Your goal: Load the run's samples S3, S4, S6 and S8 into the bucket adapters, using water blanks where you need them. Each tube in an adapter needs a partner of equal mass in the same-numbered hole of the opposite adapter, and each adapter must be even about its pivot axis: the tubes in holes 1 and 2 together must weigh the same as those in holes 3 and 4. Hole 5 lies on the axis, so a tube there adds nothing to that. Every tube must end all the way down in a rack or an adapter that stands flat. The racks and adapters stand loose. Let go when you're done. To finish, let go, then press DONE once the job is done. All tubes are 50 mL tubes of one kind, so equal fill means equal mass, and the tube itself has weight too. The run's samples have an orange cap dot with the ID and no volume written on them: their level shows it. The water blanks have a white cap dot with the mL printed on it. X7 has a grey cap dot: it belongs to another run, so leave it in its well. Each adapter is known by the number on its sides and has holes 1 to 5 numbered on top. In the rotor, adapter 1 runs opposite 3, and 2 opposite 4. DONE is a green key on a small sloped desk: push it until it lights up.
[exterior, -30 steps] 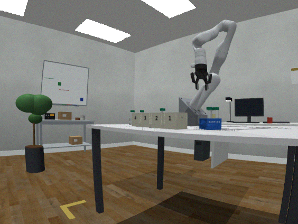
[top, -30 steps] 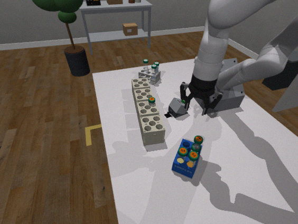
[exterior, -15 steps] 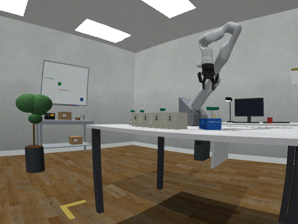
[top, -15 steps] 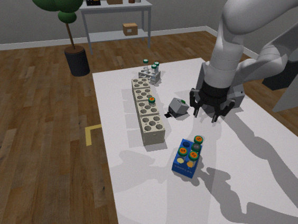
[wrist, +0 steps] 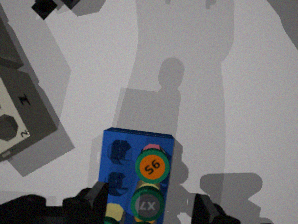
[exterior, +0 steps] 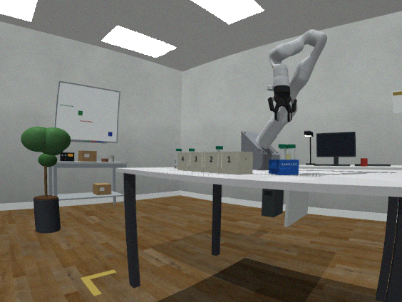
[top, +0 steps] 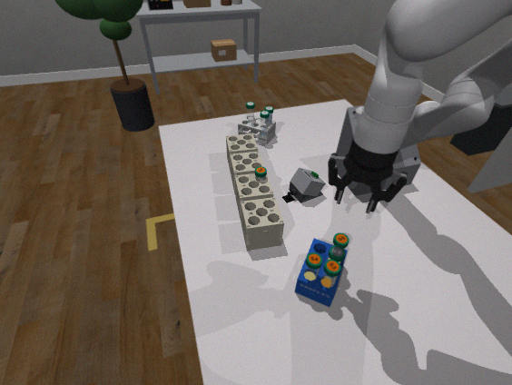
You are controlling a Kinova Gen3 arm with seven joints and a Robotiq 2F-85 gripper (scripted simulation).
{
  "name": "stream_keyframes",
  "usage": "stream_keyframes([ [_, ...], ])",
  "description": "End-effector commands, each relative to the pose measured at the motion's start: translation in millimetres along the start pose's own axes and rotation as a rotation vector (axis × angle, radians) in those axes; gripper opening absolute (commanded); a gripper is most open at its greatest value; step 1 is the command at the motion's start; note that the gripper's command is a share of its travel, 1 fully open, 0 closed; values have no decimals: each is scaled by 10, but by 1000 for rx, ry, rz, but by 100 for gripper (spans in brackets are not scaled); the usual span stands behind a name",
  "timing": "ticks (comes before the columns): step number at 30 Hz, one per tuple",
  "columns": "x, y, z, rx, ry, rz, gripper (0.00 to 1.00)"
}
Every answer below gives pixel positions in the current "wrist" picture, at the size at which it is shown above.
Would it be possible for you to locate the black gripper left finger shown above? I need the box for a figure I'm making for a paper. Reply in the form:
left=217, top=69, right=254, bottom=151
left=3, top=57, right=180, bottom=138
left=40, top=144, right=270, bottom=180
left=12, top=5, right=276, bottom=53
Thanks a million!
left=0, top=181, right=109, bottom=224

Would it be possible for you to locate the green tube cap with grey label dot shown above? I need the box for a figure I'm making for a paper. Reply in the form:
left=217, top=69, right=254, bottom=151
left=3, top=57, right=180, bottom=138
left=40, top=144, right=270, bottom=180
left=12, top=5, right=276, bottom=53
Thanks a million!
left=130, top=180, right=165, bottom=222

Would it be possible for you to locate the grey button box with green button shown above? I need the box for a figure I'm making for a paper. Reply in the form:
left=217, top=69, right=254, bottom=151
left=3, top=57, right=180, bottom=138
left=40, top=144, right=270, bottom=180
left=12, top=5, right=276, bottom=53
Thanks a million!
left=31, top=0, right=80, bottom=20

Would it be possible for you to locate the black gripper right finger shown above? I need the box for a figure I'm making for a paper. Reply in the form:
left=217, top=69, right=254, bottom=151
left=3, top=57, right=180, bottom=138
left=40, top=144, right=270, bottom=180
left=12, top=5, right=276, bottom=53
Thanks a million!
left=191, top=194, right=241, bottom=224

